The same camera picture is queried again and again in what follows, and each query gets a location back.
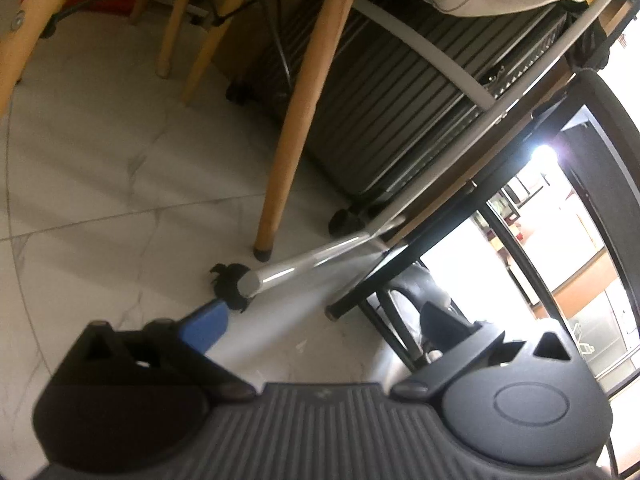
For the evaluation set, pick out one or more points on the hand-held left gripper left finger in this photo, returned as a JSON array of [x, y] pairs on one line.
[[206, 327]]

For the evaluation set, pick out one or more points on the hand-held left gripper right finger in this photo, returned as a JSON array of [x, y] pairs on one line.
[[452, 327]]

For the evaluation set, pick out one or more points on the black star-shaped foot cap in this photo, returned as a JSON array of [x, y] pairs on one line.
[[226, 285]]

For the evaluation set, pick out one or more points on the black shoe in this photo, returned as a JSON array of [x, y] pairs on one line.
[[400, 310]]

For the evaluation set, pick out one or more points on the chrome metal tube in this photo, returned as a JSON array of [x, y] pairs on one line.
[[305, 265]]

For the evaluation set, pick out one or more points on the grey ribbed suitcase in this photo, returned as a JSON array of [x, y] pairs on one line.
[[395, 110]]

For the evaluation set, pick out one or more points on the chair with wooden legs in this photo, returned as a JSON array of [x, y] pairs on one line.
[[176, 30], [300, 110]]

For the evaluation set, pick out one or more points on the black metal frame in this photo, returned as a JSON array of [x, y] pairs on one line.
[[450, 230]]

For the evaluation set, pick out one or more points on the black glass door frame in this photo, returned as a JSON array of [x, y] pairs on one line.
[[595, 160]]

